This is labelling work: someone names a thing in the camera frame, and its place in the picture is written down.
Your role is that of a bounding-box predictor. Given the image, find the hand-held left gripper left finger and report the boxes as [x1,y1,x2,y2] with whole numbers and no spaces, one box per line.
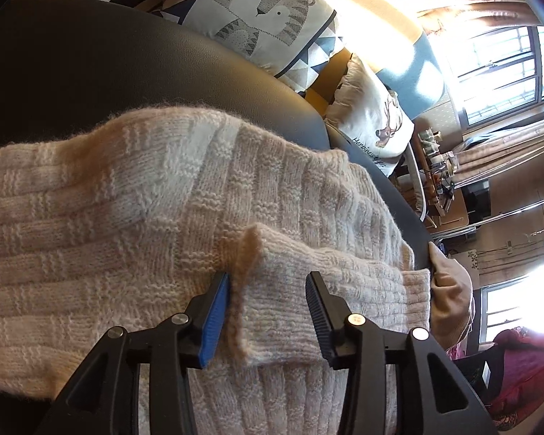
[36,272,231,435]

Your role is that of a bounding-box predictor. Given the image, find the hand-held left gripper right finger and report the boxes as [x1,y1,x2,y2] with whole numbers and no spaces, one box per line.
[305,271,497,435]

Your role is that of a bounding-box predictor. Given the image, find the white knit sweater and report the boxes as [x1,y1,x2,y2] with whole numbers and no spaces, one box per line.
[0,105,431,435]

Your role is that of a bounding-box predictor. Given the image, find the beige ribbed sweater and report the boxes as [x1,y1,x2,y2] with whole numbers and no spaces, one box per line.
[428,240,475,352]

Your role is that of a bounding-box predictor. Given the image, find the wooden side table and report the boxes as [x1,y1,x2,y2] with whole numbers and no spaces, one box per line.
[408,136,471,236]

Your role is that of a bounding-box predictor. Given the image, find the small window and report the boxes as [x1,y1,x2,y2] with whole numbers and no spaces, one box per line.
[481,263,544,345]

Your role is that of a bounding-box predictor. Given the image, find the black television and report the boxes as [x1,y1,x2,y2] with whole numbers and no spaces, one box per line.
[463,180,491,220]

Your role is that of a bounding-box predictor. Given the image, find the group of small jars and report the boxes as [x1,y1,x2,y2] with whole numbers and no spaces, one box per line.
[417,129,458,168]

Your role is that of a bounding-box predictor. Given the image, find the metal drip stand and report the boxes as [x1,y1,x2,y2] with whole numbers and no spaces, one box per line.
[428,197,544,241]

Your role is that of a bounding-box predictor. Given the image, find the deer print pillow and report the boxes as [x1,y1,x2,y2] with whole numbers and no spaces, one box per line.
[324,54,415,177]

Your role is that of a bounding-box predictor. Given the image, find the grey yellow blue sofa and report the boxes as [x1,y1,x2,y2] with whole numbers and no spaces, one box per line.
[73,0,445,218]

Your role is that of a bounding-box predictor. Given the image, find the large window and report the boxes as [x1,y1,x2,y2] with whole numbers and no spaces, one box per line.
[449,25,544,128]

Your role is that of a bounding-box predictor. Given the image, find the tiger print pillow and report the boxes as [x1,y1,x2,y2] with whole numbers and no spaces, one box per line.
[133,0,347,83]

